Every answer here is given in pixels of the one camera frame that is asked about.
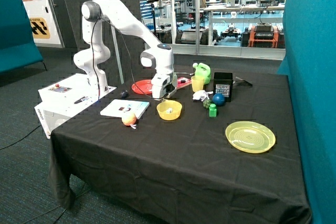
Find green toy block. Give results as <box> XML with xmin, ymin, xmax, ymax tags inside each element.
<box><xmin>209</xmin><ymin>103</ymin><xmax>217</xmax><ymax>117</ymax></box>

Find red plastic plate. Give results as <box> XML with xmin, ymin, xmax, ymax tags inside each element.
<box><xmin>131</xmin><ymin>79</ymin><xmax>152</xmax><ymax>94</ymax></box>

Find yellow plastic cup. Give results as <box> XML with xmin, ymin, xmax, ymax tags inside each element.
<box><xmin>191</xmin><ymin>76</ymin><xmax>204</xmax><ymax>92</ymax></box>

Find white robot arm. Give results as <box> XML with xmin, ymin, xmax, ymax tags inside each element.
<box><xmin>73</xmin><ymin>0</ymin><xmax>177</xmax><ymax>100</ymax></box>

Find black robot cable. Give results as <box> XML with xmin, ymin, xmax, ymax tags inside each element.
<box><xmin>90</xmin><ymin>18</ymin><xmax>153</xmax><ymax>101</ymax></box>

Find black marker pen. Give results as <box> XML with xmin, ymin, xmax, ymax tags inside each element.
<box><xmin>74</xmin><ymin>97</ymin><xmax>89</xmax><ymax>104</ymax></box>

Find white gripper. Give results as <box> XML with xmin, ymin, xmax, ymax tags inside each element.
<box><xmin>151</xmin><ymin>73</ymin><xmax>177</xmax><ymax>101</ymax></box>

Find metal spoon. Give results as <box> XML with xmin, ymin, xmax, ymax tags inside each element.
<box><xmin>175</xmin><ymin>72</ymin><xmax>195</xmax><ymax>76</ymax></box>

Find yellow plastic bowl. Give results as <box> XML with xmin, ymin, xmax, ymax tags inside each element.
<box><xmin>156</xmin><ymin>100</ymin><xmax>182</xmax><ymax>121</ymax></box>

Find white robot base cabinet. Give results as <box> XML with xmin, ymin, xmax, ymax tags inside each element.
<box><xmin>35</xmin><ymin>73</ymin><xmax>115</xmax><ymax>138</ymax></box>

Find small dark green object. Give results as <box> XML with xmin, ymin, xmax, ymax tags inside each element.
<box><xmin>203</xmin><ymin>99</ymin><xmax>212</xmax><ymax>109</ymax></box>

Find pink highlighter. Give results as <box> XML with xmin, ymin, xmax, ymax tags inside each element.
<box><xmin>177</xmin><ymin>78</ymin><xmax>190</xmax><ymax>83</ymax></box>

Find orange mobile robot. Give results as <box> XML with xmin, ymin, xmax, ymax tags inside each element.
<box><xmin>240</xmin><ymin>23</ymin><xmax>285</xmax><ymax>49</ymax></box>

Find orange ball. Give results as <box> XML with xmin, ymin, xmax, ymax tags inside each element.
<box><xmin>121</xmin><ymin>112</ymin><xmax>137</xmax><ymax>126</ymax></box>

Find green watering can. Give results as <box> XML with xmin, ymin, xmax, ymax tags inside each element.
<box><xmin>192</xmin><ymin>62</ymin><xmax>211</xmax><ymax>85</ymax></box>

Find teal sofa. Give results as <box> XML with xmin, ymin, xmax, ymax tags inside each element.
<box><xmin>0</xmin><ymin>0</ymin><xmax>43</xmax><ymax>73</ymax></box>

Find yellow plastic plate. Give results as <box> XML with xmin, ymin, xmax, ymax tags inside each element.
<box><xmin>225</xmin><ymin>121</ymin><xmax>276</xmax><ymax>154</ymax></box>

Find red book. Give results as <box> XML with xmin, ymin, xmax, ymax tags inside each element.
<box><xmin>177</xmin><ymin>79</ymin><xmax>192</xmax><ymax>89</ymax></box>

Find teal partition wall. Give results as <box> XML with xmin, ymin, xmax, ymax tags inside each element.
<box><xmin>278</xmin><ymin>0</ymin><xmax>335</xmax><ymax>223</ymax></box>

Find black box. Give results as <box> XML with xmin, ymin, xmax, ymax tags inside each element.
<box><xmin>213</xmin><ymin>72</ymin><xmax>233</xmax><ymax>102</ymax></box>

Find blue ball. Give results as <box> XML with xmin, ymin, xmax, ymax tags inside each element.
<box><xmin>212</xmin><ymin>93</ymin><xmax>226</xmax><ymax>106</ymax></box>

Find crumpled white paper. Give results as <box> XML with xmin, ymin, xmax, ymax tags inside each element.
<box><xmin>193</xmin><ymin>90</ymin><xmax>213</xmax><ymax>102</ymax></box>

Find black tablecloth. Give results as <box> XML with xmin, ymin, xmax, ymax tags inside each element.
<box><xmin>49</xmin><ymin>72</ymin><xmax>312</xmax><ymax>223</ymax></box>

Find white book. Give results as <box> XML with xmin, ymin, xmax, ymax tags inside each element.
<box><xmin>100</xmin><ymin>99</ymin><xmax>150</xmax><ymax>119</ymax></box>

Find black yellow sign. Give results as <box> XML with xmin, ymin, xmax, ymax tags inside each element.
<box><xmin>29</xmin><ymin>17</ymin><xmax>50</xmax><ymax>39</ymax></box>

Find dark computer mouse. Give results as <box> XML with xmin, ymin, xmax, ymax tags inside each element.
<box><xmin>120</xmin><ymin>90</ymin><xmax>129</xmax><ymax>99</ymax></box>

